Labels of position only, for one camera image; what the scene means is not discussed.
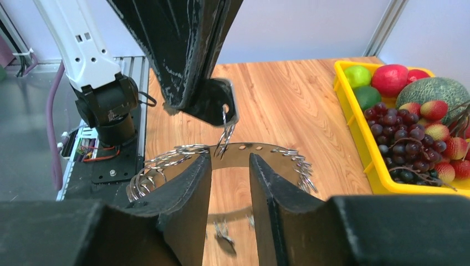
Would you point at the light green apple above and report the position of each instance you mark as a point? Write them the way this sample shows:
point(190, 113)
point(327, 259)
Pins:
point(358, 76)

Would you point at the dark purple grape bunch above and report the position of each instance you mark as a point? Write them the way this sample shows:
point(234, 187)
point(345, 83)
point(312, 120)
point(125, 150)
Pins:
point(411, 154)

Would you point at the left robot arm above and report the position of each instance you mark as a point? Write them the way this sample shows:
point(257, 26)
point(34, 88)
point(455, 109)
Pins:
point(105, 96)

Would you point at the red apple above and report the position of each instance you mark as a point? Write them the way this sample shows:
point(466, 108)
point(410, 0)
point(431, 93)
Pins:
point(390, 79)
point(416, 74)

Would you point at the red grape bunch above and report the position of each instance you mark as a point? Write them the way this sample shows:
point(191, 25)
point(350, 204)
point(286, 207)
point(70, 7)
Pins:
point(454, 164)

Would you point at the green melon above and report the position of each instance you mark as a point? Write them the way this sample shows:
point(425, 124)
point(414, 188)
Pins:
point(435, 88)

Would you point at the dark green lime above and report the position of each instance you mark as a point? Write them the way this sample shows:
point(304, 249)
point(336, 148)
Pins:
point(367, 96)

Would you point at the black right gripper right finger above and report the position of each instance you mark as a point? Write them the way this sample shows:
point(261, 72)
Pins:
point(296, 228)

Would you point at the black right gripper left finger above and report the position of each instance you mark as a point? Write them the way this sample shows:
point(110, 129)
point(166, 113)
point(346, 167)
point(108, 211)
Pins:
point(166, 227)

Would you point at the yellow plastic fruit tray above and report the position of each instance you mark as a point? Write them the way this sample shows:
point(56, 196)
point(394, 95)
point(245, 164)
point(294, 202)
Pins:
point(374, 167)

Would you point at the black key tag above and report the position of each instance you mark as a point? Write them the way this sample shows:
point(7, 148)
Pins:
point(214, 102)

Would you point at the red apple lower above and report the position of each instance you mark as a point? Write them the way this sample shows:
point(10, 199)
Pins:
point(390, 79)

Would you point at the red apple upper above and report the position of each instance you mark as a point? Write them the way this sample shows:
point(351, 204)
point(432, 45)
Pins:
point(416, 74)

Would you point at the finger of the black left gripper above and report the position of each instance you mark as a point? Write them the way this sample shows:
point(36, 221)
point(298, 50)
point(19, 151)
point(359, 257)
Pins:
point(215, 18)
point(179, 38)

